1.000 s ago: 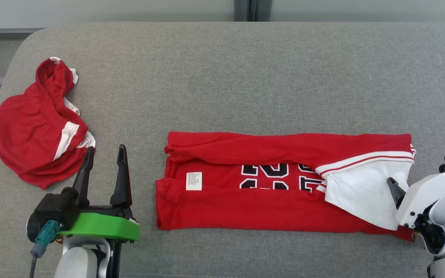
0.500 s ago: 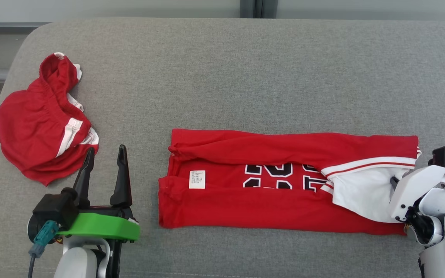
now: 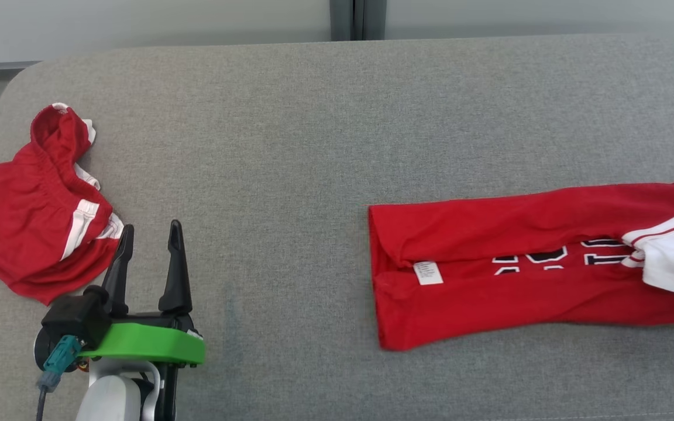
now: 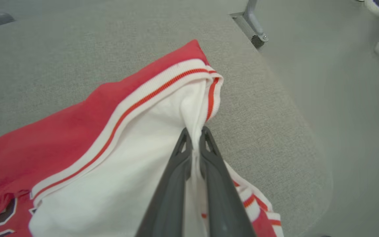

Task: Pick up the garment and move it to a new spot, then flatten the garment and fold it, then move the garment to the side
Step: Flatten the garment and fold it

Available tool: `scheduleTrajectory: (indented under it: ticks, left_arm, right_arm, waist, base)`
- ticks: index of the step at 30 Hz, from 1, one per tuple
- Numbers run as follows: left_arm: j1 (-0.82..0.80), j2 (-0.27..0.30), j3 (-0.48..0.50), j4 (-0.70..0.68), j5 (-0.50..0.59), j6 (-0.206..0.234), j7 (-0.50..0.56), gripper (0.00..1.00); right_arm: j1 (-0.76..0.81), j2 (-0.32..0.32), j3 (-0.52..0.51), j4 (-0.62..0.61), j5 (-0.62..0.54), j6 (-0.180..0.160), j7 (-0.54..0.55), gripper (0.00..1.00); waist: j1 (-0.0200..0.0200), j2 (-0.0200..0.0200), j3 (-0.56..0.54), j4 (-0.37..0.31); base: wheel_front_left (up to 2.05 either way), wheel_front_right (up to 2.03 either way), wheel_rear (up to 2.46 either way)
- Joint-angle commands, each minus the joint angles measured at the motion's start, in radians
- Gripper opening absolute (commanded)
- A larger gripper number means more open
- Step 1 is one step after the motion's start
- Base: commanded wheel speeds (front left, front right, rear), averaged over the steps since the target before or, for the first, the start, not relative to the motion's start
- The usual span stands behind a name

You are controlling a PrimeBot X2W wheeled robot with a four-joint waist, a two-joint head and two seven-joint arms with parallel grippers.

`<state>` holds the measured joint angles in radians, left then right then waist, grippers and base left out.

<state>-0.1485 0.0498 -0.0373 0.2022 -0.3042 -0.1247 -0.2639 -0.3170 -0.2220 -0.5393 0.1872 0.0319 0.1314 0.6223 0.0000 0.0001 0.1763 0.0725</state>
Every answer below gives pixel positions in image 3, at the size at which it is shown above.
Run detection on red shorts with white stripes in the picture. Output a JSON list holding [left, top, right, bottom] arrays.
[[0, 103, 125, 306]]

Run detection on red Bulls basketball jersey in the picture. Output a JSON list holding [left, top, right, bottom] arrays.
[[368, 175, 674, 351]]

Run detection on teal left camera cable plug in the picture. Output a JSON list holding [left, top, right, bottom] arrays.
[[37, 335, 83, 391]]

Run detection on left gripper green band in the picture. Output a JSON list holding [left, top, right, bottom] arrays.
[[77, 220, 206, 368]]

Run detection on grey fabric sofa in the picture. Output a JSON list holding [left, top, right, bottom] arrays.
[[0, 34, 674, 421]]

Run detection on grey metal partition post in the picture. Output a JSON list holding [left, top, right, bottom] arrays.
[[330, 0, 386, 40]]

